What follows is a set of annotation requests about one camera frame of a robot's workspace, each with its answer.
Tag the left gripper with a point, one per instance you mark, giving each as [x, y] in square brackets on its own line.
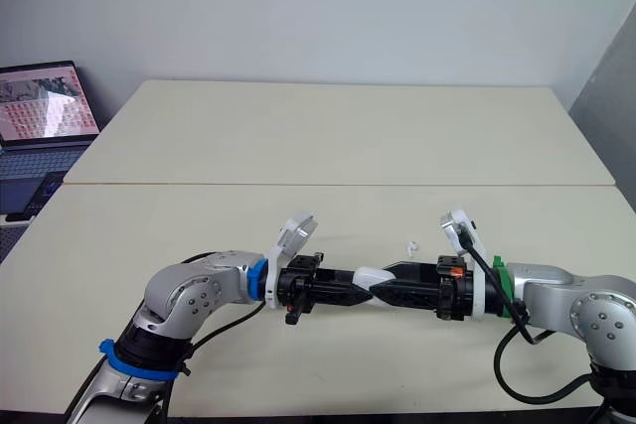
[298, 285]

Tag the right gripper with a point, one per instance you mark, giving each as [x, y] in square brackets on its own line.
[454, 295]

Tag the white earbud case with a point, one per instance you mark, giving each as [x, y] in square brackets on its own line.
[370, 277]

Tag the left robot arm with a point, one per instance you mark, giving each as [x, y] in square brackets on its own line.
[194, 290]

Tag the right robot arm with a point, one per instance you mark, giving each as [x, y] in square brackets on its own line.
[596, 305]

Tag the white earbud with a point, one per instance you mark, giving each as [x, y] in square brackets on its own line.
[412, 248]

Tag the open grey laptop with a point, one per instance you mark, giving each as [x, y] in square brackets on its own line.
[40, 106]

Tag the black smartphone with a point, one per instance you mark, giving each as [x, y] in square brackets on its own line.
[48, 193]

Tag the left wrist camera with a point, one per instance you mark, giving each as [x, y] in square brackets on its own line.
[298, 230]

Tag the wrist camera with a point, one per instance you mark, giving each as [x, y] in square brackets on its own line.
[298, 230]
[454, 223]

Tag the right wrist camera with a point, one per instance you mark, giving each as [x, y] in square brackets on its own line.
[454, 223]

